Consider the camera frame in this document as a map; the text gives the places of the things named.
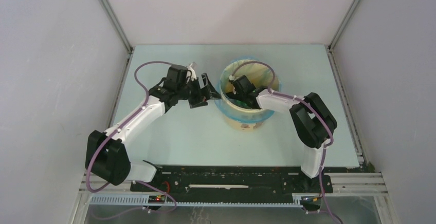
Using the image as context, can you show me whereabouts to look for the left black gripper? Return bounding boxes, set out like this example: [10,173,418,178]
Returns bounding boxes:
[177,74,222,109]

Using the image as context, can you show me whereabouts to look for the blue plastic trash bag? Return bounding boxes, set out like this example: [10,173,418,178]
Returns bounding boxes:
[214,55,282,125]

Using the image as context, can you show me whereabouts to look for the yellow cartoon trash bin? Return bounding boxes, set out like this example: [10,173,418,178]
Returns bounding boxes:
[219,56,281,132]

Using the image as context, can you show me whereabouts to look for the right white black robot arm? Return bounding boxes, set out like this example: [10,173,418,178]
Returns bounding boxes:
[226,75,337,192]

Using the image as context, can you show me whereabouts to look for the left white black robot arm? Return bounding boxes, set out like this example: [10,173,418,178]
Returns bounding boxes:
[85,63,221,191]

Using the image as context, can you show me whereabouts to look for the left small circuit board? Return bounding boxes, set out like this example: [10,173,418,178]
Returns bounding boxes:
[147,195,166,204]

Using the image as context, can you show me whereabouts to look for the small circuit board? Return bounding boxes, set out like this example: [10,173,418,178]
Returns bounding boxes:
[300,195,323,205]
[147,195,166,204]

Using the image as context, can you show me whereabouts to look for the right small circuit board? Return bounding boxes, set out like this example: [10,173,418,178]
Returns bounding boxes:
[300,195,323,205]

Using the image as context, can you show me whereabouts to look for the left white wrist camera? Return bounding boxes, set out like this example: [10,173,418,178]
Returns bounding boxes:
[186,62,197,83]

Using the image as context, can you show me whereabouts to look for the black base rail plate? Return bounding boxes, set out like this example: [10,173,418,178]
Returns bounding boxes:
[150,165,333,200]

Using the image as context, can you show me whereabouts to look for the grey slotted cable duct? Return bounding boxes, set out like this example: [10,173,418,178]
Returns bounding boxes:
[89,194,303,208]

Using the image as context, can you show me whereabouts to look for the left aluminium frame post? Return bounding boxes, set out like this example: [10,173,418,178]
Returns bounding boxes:
[99,0,133,54]

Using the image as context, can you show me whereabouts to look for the aluminium frame post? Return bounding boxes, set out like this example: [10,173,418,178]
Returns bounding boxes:
[328,0,362,51]
[99,0,133,54]

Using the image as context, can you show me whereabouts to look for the right aluminium frame post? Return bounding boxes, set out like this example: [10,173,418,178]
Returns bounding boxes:
[328,0,362,51]

